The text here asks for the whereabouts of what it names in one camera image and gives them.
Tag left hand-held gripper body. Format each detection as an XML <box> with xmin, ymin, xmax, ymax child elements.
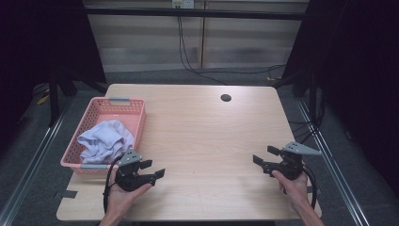
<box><xmin>114</xmin><ymin>149</ymin><xmax>158</xmax><ymax>193</ymax></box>

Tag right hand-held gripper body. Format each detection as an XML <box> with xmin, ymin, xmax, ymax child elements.
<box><xmin>263</xmin><ymin>140</ymin><xmax>323</xmax><ymax>182</ymax></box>

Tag white printed towel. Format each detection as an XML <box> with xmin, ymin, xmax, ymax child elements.
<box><xmin>76</xmin><ymin>119</ymin><xmax>136</xmax><ymax>165</ymax></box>

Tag pink plastic basket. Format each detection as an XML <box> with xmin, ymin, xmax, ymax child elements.
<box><xmin>59</xmin><ymin>96</ymin><xmax>147</xmax><ymax>175</ymax></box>

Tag person's left hand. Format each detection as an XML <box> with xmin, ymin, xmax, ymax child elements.
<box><xmin>104</xmin><ymin>183</ymin><xmax>153</xmax><ymax>218</ymax></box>

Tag person's right hand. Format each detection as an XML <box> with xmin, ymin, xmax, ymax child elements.
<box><xmin>271</xmin><ymin>169</ymin><xmax>311</xmax><ymax>212</ymax></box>

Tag black metal stand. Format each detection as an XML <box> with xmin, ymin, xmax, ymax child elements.
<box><xmin>47</xmin><ymin>74</ymin><xmax>61</xmax><ymax>128</ymax></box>

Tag black curtain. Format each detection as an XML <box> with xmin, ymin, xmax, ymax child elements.
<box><xmin>0</xmin><ymin>0</ymin><xmax>107</xmax><ymax>152</ymax></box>
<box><xmin>280</xmin><ymin>0</ymin><xmax>399</xmax><ymax>199</ymax></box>

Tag yellow floor object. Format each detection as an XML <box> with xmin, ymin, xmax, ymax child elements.
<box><xmin>35</xmin><ymin>93</ymin><xmax>51</xmax><ymax>106</ymax></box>

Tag black horizontal bar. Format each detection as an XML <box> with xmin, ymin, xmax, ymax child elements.
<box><xmin>84</xmin><ymin>8</ymin><xmax>310</xmax><ymax>22</ymax></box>

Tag right hand-held gripper black cable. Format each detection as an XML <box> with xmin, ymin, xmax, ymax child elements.
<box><xmin>300</xmin><ymin>164</ymin><xmax>319</xmax><ymax>210</ymax></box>

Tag black floor cables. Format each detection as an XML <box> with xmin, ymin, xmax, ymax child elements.
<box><xmin>287</xmin><ymin>88</ymin><xmax>327</xmax><ymax>149</ymax></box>

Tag metal floor rail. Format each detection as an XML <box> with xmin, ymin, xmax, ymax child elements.
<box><xmin>0</xmin><ymin>97</ymin><xmax>75</xmax><ymax>226</ymax></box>
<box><xmin>295</xmin><ymin>98</ymin><xmax>372</xmax><ymax>226</ymax></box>

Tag black wall cable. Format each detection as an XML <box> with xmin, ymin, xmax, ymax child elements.
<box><xmin>177</xmin><ymin>15</ymin><xmax>287</xmax><ymax>86</ymax></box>

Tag white wall socket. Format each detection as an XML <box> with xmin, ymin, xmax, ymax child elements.
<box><xmin>171</xmin><ymin>0</ymin><xmax>196</xmax><ymax>9</ymax></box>

